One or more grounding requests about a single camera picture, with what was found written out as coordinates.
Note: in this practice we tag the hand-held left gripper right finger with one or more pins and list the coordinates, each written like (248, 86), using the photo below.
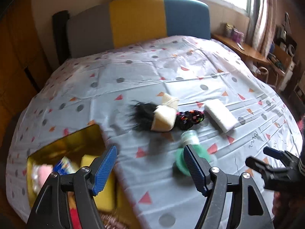
(195, 171)

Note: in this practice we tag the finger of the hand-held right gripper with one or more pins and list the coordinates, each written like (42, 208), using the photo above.
(256, 163)
(274, 151)

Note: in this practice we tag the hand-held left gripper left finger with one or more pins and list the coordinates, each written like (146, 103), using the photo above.
(104, 171)

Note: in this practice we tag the yellow sponge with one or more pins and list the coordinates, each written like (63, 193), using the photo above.
(107, 200)

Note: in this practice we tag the blue white packet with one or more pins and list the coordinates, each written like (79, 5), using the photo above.
(64, 165)

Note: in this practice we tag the gold rectangular tin box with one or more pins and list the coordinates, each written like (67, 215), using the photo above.
(71, 143)

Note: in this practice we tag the pink braided scrunchie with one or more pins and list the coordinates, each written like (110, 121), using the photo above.
(112, 221)

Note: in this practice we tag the red cloth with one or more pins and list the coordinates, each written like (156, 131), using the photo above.
(75, 219)

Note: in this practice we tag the pink plush toy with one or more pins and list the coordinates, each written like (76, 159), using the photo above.
(44, 175)

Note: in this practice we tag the black colourful scrunchie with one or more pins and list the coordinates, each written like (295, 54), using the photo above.
(190, 119)

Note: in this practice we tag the black wig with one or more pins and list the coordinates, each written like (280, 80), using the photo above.
(143, 116)

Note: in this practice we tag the small round basket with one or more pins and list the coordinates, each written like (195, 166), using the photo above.
(262, 75)

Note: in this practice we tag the cluttered wooden shelf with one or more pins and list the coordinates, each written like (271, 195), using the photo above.
(283, 52)

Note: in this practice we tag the wooden bedside desk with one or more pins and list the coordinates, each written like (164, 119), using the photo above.
(250, 51)

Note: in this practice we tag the gold tin can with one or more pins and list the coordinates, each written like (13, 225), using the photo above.
(229, 29)

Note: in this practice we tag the black rolled mat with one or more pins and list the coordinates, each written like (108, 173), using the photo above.
(60, 35)

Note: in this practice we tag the orange wooden wardrobe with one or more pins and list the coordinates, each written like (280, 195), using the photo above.
(14, 52)

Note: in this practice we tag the grey yellow blue headboard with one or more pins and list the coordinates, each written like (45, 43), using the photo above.
(135, 21)

